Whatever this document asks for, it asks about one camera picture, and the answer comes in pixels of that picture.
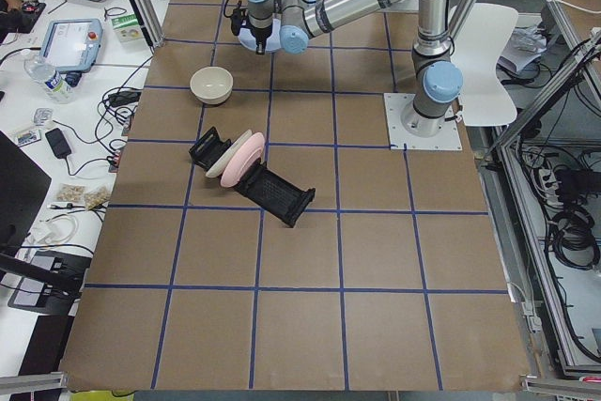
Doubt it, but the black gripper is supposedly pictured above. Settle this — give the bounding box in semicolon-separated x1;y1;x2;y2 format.
249;18;272;54

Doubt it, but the blue plate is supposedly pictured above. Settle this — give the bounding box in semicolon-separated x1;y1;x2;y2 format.
238;19;281;54

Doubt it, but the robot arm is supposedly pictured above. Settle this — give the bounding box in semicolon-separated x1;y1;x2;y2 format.
227;0;463;138

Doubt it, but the pink plate in rack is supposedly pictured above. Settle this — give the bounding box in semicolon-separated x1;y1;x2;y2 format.
220;132;265;188

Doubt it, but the cream plate in rack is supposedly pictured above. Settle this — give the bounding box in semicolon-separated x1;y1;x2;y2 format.
206;130;253;178

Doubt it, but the cream ceramic bowl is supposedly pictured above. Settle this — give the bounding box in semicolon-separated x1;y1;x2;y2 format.
190;66;234;105

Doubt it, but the green white small box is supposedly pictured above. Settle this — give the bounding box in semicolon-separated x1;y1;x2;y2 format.
111;14;144;43

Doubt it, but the black dish rack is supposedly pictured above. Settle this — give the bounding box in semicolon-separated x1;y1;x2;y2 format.
189;127;316;227

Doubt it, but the lower teach pendant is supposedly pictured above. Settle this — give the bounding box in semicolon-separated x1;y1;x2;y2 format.
40;19;103;73

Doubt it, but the clear water bottle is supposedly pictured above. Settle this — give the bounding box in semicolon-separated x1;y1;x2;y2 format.
23;54;72;104

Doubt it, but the white chair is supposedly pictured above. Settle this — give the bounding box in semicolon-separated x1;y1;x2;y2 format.
451;3;518;127

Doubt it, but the black monitor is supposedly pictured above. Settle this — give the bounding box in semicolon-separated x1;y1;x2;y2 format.
0;133;51;255

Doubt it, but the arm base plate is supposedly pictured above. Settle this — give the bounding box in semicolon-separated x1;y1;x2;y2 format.
383;93;462;151

